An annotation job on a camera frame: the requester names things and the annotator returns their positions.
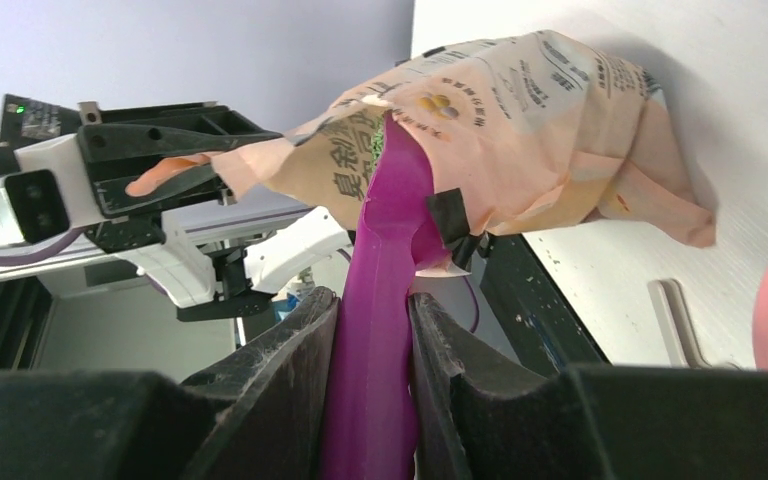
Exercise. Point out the purple litter scoop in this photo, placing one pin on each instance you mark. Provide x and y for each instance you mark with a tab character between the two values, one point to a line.
370	426

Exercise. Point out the white bag clip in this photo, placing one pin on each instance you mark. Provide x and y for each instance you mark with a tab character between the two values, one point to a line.
676	328

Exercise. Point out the green cat litter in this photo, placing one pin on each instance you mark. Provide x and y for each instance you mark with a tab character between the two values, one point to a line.
376	146

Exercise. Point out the beige cat litter bag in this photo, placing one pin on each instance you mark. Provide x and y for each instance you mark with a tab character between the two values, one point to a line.
522	134

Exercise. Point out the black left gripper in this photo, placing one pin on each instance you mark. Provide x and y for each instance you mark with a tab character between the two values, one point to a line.
118	146

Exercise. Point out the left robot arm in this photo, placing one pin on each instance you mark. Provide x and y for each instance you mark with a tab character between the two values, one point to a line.
229	282

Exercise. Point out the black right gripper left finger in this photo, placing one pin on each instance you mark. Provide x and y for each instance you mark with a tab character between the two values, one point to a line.
255	414

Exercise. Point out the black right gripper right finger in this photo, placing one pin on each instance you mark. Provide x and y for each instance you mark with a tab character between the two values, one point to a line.
483	416

